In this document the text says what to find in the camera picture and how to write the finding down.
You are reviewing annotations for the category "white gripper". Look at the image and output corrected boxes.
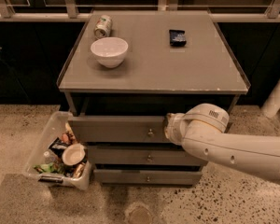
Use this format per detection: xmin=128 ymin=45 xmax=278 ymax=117
xmin=164 ymin=113 xmax=191 ymax=146

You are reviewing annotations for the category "grey top drawer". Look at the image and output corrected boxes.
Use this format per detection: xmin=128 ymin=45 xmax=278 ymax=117
xmin=67 ymin=114 xmax=232 ymax=144

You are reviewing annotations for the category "grey drawer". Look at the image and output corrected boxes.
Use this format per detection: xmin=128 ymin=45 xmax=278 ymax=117
xmin=67 ymin=114 xmax=232 ymax=144
xmin=88 ymin=146 xmax=206 ymax=166
xmin=93 ymin=169 xmax=203 ymax=186

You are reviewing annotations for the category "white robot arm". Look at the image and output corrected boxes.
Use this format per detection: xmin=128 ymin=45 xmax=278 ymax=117
xmin=164 ymin=104 xmax=280 ymax=185

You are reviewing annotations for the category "grey middle drawer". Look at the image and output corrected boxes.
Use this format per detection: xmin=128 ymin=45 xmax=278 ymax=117
xmin=88 ymin=146 xmax=206 ymax=166

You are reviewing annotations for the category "grey drawer cabinet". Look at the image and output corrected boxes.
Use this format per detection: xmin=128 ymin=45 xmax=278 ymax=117
xmin=58 ymin=11 xmax=249 ymax=177

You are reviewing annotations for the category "grey bottom drawer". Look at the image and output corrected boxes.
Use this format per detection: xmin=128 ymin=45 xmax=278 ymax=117
xmin=93 ymin=169 xmax=203 ymax=186

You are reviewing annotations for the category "dark blue snack packet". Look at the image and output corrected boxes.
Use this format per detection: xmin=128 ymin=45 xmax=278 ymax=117
xmin=169 ymin=29 xmax=187 ymax=47

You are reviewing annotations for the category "white ceramic bowl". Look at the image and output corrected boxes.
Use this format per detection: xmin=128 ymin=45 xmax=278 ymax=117
xmin=91 ymin=37 xmax=129 ymax=68

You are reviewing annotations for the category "white bowl in bin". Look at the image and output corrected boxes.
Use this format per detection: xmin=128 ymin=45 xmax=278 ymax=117
xmin=62 ymin=144 xmax=86 ymax=166

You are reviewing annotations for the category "green white soda can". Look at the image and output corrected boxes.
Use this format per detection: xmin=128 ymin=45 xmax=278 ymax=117
xmin=94 ymin=15 xmax=113 ymax=39

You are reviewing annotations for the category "clear plastic bin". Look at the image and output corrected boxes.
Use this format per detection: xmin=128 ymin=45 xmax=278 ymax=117
xmin=23 ymin=111 xmax=91 ymax=190

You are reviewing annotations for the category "clear plastic bottle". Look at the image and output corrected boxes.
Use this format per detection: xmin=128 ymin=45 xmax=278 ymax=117
xmin=44 ymin=151 xmax=59 ymax=164

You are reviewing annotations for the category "green snack bag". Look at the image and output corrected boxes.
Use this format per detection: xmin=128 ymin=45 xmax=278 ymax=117
xmin=34 ymin=162 xmax=64 ymax=174

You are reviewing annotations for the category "metal window railing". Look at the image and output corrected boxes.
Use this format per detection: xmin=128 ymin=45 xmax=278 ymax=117
xmin=0 ymin=0 xmax=280 ymax=22

